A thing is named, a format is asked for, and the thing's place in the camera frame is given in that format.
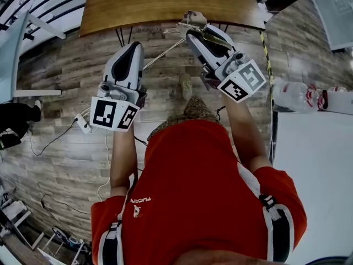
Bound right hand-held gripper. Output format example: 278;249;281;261
185;23;267;104

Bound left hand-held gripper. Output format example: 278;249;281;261
89;41;147;133

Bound metallic object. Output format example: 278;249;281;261
163;9;208;39

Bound person's left forearm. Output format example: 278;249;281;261
109;127;139;197

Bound person's right forearm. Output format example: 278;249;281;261
222;92;273;174

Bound person's right hand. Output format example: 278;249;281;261
201;64;222;91

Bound person's left hand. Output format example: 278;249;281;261
136;85;148;110

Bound white power strip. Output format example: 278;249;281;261
75;113;97;135

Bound yellow black hazard tape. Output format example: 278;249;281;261
259;30;274;80

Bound clear plastic bottle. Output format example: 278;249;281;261
271;78;318;114

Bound patterned brown trousers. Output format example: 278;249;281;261
147;94;224;142

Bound patterned brown shoe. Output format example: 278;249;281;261
178;72;194;101

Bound white container red band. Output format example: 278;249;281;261
317;86;353;116

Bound wooden table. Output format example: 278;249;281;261
79;0;266;38

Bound red shirt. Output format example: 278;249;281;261
90;119;308;265

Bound white framed panel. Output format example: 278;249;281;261
308;0;353;52

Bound white desk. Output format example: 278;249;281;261
0;9;67;104

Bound white side table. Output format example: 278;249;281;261
272;110;353;261

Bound white metal rack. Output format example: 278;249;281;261
0;197;45;251

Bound white floor cable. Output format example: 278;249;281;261
97;128;112;202

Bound black floor cable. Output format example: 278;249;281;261
28;119;80;157
40;193;92;215

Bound thin white cord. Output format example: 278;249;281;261
143;38;185;67

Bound black white harness strap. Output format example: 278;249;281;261
97;220;124;265
258;194;293;262

